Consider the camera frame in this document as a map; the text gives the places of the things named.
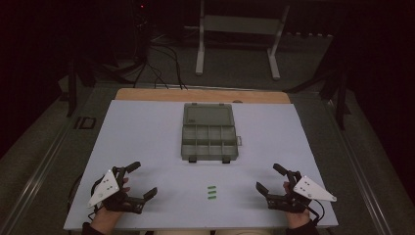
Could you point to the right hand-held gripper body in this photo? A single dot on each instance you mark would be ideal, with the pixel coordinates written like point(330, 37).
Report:
point(310, 191)

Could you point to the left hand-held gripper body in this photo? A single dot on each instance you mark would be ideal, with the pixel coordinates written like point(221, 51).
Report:
point(106, 187)

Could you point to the small green plastic anchor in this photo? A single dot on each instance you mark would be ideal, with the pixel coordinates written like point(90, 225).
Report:
point(212, 197)
point(212, 192)
point(212, 187)

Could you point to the grey-green plastic compartment box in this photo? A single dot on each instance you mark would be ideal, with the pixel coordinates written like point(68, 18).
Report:
point(208, 133)

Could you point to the person's right hand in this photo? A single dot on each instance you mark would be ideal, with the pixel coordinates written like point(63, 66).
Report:
point(298, 220)

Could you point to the person's left hand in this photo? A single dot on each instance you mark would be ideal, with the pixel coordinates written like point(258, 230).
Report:
point(106, 220)

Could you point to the white board mat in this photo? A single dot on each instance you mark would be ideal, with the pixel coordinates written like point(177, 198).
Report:
point(147, 137)

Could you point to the black tripod stand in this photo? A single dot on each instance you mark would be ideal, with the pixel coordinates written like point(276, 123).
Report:
point(341, 98)
point(71, 91)

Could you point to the dark device with red light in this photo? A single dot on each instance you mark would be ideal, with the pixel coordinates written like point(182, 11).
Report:
point(142, 29)

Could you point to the grey metal stand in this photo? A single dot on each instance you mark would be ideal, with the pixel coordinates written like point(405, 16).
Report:
point(239, 24)

